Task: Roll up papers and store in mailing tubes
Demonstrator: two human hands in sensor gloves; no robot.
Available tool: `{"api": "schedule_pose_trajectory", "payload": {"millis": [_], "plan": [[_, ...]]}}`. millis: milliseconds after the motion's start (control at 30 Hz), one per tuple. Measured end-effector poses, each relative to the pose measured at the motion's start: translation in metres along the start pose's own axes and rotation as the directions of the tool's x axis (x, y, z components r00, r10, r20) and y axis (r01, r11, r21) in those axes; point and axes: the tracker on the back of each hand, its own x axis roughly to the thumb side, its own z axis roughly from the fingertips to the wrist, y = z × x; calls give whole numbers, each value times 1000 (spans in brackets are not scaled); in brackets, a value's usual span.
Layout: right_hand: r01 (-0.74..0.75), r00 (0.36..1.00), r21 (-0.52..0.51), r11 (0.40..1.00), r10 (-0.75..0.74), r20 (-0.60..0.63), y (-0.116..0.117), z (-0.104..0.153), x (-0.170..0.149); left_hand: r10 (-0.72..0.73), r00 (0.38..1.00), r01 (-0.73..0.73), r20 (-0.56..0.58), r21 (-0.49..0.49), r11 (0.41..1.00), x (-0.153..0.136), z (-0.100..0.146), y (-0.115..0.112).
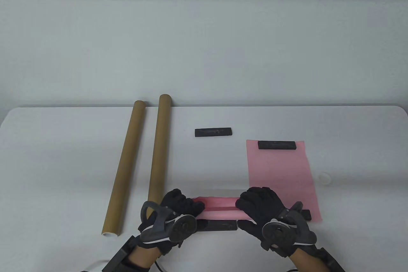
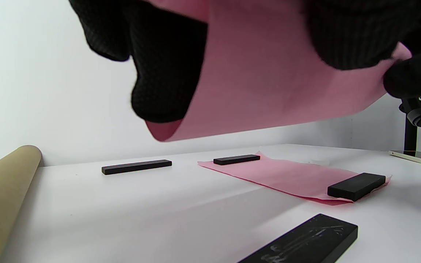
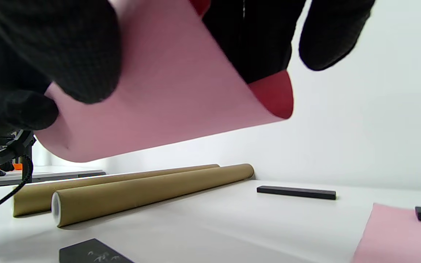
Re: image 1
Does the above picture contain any long brown cardboard tube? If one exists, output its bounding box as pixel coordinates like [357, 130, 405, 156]
[148, 94, 172, 206]

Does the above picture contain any person's left hand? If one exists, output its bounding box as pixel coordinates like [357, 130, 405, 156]
[138, 188, 206, 255]

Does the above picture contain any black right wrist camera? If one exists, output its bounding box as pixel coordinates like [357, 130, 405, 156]
[314, 246, 345, 272]

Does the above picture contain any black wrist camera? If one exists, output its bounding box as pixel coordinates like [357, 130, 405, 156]
[314, 246, 345, 272]
[101, 235, 137, 272]

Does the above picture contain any grey hand tracker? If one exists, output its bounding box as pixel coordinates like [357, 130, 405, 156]
[140, 201, 198, 244]
[261, 202, 317, 257]

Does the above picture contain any grey right hand tracker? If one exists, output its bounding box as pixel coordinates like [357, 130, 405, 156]
[261, 202, 317, 257]

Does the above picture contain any person's right hand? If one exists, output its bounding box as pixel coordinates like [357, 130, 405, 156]
[235, 187, 317, 257]

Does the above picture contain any pink foam sheet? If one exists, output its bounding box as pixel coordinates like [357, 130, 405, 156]
[191, 196, 257, 222]
[246, 140, 323, 223]

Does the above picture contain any short brown cardboard tube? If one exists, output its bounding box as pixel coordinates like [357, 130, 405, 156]
[102, 100, 146, 238]

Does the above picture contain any person's left forearm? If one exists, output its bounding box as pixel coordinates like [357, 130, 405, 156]
[127, 245, 164, 272]

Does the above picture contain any grey left hand tracker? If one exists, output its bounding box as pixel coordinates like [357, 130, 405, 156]
[140, 201, 198, 244]

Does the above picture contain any flat pink foam sheet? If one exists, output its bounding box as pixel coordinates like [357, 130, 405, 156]
[246, 140, 323, 223]

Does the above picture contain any person's right forearm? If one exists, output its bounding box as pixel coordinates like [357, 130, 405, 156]
[291, 248, 326, 272]

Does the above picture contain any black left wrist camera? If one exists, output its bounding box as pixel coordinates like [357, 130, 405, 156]
[101, 235, 137, 272]

